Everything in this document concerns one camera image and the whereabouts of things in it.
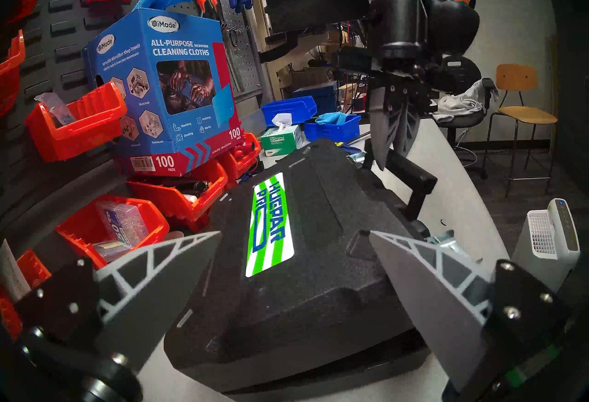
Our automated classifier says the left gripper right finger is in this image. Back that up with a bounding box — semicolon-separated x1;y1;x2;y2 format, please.
370;230;495;390

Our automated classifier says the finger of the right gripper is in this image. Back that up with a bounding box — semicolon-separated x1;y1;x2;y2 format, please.
369;83;398;172
395;96;422;159

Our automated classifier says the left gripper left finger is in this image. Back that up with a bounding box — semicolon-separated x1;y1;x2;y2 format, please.
94;231;222;369

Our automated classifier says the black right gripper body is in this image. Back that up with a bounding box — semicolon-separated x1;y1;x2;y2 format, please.
331;0;445;117

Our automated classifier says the black plastic tool box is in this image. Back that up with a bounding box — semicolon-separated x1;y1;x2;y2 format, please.
163;138;481;399

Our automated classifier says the clear plastic screw box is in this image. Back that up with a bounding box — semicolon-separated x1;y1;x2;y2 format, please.
94;202;150;250

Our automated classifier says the green white wipes box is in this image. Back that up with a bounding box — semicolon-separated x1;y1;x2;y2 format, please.
260;113;304;157

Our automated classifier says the blue plastic bin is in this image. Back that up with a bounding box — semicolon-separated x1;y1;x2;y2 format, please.
261;96;318;126
304;113;362;143

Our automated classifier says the grey white garment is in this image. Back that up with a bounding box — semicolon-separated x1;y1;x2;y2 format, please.
433;79;492;124

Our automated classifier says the black swivel chair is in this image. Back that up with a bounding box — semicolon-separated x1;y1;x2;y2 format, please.
433;55;500;181

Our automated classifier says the dark blue storage crate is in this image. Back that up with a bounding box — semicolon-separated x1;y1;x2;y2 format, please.
292;81;339;116

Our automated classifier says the wooden seat metal chair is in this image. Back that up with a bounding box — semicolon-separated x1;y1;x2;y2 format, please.
483;64;558;198

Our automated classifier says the white air purifier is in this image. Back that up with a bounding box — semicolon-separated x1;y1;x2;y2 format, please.
512;198;581;294

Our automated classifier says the blue cleaning cloths carton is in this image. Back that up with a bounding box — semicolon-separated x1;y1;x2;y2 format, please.
82;8;242;177

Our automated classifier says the clear plastic bag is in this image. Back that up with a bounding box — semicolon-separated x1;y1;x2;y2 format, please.
35;93;76;126

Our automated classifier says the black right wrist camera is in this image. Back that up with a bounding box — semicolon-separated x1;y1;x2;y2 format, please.
421;0;480;57

